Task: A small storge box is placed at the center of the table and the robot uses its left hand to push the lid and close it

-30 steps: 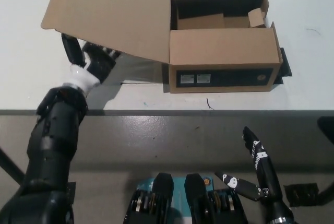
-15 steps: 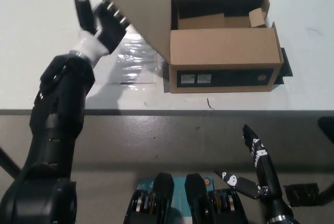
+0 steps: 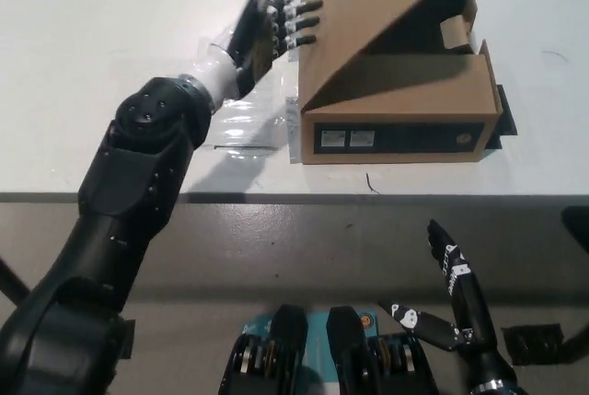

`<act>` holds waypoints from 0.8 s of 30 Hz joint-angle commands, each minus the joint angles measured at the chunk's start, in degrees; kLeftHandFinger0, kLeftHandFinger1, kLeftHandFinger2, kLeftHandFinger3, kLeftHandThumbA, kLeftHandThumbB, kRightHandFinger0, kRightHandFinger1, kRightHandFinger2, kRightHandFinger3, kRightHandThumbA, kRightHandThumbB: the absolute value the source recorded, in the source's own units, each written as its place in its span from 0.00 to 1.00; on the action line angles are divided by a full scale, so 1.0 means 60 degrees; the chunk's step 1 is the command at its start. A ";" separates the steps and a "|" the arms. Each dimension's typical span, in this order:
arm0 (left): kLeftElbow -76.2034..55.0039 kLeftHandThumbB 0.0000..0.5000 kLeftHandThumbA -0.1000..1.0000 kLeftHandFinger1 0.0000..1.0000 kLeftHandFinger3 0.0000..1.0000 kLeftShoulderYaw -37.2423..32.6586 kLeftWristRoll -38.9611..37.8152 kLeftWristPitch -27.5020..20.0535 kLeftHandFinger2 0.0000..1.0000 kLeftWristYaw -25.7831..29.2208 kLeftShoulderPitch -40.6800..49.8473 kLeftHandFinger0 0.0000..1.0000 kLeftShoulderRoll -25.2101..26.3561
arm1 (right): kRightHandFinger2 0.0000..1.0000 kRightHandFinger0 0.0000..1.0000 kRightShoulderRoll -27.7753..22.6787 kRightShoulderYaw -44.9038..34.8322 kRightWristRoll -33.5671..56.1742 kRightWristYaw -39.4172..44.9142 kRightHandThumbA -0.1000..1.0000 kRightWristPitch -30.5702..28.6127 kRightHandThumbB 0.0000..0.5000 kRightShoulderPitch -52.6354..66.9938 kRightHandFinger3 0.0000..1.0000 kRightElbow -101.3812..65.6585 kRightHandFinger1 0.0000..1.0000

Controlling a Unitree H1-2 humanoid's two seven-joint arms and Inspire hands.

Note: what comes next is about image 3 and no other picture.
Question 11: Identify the clear plastic sheet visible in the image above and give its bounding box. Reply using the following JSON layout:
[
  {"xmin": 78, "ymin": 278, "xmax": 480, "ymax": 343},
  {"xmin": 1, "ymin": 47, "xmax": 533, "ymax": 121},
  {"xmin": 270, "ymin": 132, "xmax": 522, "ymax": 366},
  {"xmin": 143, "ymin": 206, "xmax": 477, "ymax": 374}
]
[{"xmin": 191, "ymin": 21, "xmax": 303, "ymax": 157}]

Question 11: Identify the black floor tape patch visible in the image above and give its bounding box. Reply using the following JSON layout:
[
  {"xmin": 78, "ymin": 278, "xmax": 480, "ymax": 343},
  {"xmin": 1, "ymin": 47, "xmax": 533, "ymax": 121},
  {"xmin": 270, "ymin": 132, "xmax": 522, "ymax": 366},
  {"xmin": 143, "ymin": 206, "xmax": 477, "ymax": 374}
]
[
  {"xmin": 120, "ymin": 318, "xmax": 137, "ymax": 360},
  {"xmin": 500, "ymin": 323, "xmax": 577, "ymax": 365}
]

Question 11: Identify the brown cardboard storage box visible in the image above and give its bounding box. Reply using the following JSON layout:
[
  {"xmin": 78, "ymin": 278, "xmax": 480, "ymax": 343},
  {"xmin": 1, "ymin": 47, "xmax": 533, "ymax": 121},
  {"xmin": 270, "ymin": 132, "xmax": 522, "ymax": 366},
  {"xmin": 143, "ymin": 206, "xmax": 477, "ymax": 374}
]
[{"xmin": 297, "ymin": 0, "xmax": 503, "ymax": 167}]

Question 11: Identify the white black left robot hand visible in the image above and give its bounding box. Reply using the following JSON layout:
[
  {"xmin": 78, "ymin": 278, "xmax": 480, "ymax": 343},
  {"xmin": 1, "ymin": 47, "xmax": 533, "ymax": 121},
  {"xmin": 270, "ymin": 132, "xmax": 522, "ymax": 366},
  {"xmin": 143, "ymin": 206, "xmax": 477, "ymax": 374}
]
[{"xmin": 227, "ymin": 0, "xmax": 324, "ymax": 98}]

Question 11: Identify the black teal robot torso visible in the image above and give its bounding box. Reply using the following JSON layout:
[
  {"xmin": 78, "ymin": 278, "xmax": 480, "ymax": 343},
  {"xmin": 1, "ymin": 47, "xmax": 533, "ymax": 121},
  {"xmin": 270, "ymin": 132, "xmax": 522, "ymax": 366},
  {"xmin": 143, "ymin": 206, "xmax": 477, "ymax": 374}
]
[{"xmin": 217, "ymin": 304, "xmax": 443, "ymax": 395}]

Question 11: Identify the black metal table leg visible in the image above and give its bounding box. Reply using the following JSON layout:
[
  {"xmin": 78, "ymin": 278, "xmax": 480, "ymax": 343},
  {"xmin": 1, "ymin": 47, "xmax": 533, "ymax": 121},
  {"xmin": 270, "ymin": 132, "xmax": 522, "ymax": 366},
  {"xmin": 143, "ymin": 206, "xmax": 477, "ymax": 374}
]
[
  {"xmin": 560, "ymin": 205, "xmax": 589, "ymax": 365},
  {"xmin": 0, "ymin": 255, "xmax": 29, "ymax": 300}
]

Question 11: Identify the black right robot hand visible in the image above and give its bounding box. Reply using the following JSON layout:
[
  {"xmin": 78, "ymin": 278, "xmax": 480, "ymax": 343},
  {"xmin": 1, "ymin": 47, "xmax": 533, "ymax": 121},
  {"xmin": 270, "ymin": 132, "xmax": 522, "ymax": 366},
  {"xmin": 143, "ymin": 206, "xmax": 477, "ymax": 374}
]
[{"xmin": 376, "ymin": 218, "xmax": 503, "ymax": 359}]

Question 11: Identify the small folded cardboard insert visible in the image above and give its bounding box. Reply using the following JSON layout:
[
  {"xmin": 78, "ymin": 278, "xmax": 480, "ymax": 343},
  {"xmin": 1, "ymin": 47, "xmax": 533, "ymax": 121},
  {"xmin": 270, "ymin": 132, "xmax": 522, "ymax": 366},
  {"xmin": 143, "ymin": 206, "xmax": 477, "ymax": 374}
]
[{"xmin": 439, "ymin": 15, "xmax": 474, "ymax": 52}]

